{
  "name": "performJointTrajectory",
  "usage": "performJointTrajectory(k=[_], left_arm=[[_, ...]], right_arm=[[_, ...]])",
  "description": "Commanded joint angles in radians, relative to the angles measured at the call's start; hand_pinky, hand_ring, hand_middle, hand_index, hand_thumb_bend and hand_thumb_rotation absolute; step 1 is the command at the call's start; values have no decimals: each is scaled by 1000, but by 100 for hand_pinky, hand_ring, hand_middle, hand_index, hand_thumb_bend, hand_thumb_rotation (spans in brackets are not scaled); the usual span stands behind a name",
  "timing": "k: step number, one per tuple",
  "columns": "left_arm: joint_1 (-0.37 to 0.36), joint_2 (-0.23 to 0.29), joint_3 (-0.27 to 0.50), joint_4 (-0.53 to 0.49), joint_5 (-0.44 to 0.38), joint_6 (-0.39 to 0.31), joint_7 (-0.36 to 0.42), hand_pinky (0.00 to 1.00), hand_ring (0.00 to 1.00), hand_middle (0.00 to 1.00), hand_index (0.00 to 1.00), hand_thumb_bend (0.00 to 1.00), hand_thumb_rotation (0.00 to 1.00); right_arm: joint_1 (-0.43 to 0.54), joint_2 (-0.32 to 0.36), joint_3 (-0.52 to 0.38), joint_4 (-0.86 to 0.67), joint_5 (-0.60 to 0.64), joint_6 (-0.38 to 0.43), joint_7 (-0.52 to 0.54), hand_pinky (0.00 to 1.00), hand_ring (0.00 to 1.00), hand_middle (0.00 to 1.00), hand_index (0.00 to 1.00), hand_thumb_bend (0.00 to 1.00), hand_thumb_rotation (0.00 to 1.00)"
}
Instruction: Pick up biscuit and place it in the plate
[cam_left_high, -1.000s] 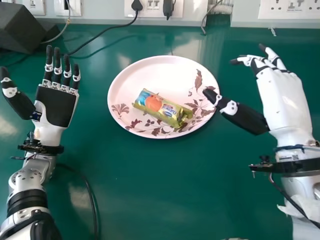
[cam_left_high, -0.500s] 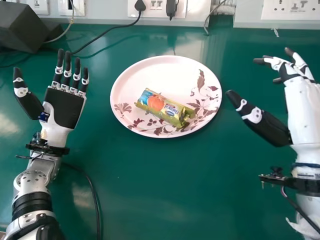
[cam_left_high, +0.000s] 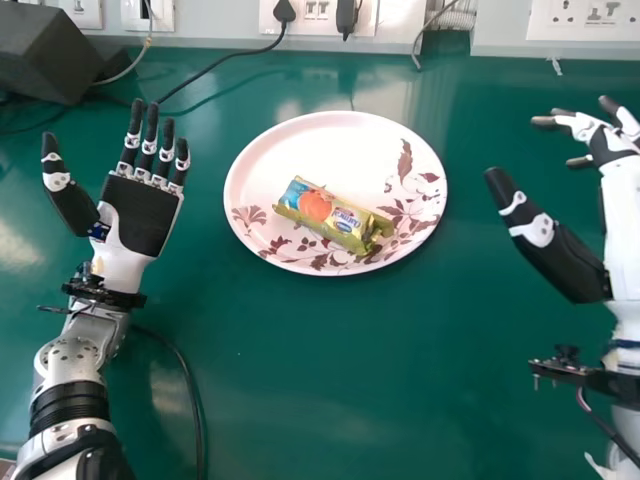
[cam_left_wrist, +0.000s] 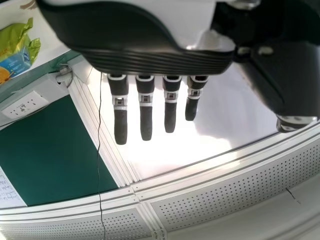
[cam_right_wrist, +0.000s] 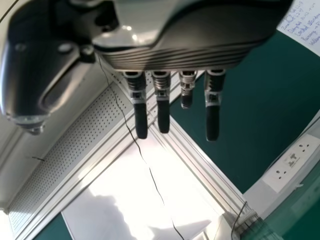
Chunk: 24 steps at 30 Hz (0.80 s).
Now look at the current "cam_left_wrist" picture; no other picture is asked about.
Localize green partition panel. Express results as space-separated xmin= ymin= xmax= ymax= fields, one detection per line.
xmin=0 ymin=94 xmax=119 ymax=207

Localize white perforated cable duct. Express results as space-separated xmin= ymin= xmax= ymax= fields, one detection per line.
xmin=0 ymin=207 xmax=161 ymax=240
xmin=148 ymin=142 xmax=320 ymax=226

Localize yellow-green biscuit packet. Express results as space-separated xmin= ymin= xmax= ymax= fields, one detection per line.
xmin=0 ymin=17 xmax=42 ymax=86

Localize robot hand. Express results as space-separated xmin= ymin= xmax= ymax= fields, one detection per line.
xmin=36 ymin=0 xmax=320 ymax=146

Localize short black wire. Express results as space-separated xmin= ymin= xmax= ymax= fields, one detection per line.
xmin=286 ymin=187 xmax=301 ymax=205

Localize white corrugated hose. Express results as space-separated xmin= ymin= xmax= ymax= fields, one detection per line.
xmin=55 ymin=71 xmax=74 ymax=85

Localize whiteboard with writing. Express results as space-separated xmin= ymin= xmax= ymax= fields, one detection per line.
xmin=0 ymin=166 xmax=28 ymax=209

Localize thin black adapter cable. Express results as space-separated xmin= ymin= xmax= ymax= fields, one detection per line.
xmin=96 ymin=71 xmax=106 ymax=240

